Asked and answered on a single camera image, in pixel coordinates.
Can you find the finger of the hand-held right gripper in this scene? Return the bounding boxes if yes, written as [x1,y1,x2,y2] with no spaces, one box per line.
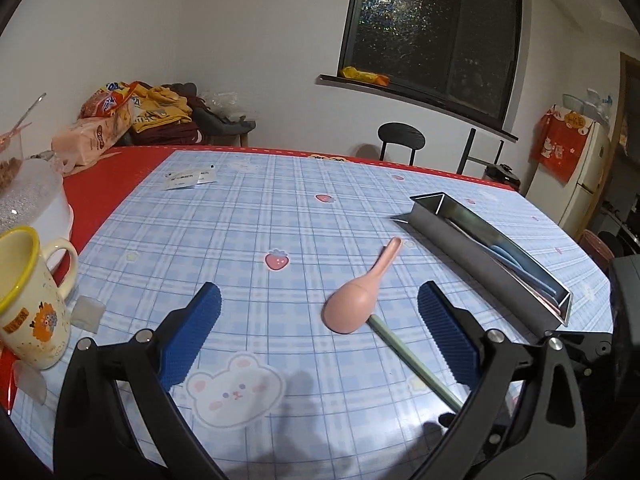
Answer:
[542,329,618,378]

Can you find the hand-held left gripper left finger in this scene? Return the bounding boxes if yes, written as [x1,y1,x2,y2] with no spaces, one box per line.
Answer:
[52,282,223,480]

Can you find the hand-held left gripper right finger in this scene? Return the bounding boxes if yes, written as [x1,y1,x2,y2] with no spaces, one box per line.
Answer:
[410,281,587,480]

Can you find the single green chopstick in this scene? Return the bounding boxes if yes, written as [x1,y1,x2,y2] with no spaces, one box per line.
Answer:
[368,314,463,409]

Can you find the stainless steel utensil tray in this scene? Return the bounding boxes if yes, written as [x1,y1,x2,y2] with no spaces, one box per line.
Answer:
[390,192,572,328]

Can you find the blue plastic spoon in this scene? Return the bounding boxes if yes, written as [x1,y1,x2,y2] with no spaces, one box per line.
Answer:
[487,242,556,297]

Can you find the pink plastic spoon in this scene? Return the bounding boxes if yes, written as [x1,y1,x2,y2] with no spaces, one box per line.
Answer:
[322,236,403,335]

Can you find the brown trash bin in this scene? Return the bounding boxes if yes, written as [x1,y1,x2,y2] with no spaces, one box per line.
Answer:
[580,229,613,261]

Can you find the small clear packet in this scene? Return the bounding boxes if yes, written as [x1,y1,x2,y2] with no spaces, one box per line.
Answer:
[12,360,48,403]
[72,296,106,333]

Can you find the blue plaid table mat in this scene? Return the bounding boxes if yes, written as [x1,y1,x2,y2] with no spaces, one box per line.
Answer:
[12,149,618,480]

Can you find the white fridge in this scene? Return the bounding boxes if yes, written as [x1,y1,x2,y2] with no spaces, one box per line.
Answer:
[532,105,618,233]

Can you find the white sachets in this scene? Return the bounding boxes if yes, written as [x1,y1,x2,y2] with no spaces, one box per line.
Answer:
[164,165,218,192]

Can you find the cream mug with yellow rim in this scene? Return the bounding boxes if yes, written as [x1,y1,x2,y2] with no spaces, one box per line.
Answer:
[0,226,79,371]

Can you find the dark rice cooker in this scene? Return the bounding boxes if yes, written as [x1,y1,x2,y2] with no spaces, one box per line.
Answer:
[482,162,521,192]

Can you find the red printed cloth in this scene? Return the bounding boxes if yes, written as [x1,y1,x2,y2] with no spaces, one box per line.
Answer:
[530,106,590,183]

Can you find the black round stool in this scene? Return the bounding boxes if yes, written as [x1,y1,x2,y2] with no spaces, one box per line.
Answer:
[377,122,426,165]

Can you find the pile of clothes on stool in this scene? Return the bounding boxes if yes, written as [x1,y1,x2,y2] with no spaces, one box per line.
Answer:
[192,82,256,147]

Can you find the white plastic container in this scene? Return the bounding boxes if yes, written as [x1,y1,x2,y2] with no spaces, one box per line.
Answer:
[0,159,75,271]

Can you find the bowls on fridge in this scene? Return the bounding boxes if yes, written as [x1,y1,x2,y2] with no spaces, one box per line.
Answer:
[562,89,613,121]

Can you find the yellow clothes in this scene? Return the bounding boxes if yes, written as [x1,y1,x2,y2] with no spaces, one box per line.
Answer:
[127,82,193,133]

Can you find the clear plastic bag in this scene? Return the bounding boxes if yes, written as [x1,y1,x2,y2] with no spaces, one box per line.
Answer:
[202,91,246,123]

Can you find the black windowsill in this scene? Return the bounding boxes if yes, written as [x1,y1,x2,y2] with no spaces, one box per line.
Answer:
[320,74,518,142]

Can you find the orange snack bag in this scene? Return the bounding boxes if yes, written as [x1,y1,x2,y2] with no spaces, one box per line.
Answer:
[82,81,138,118]

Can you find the clear cup with snack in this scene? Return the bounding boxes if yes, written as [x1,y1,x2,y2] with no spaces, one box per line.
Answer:
[0,92,47,196]

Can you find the yellow snack packet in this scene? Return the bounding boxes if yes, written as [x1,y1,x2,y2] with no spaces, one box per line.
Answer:
[341,66,390,86]

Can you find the dark window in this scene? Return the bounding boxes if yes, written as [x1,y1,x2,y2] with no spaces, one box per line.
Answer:
[339,0,523,128]

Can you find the black metal chair frame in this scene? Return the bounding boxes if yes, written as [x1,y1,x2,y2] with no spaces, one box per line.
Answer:
[456,128,506,177]

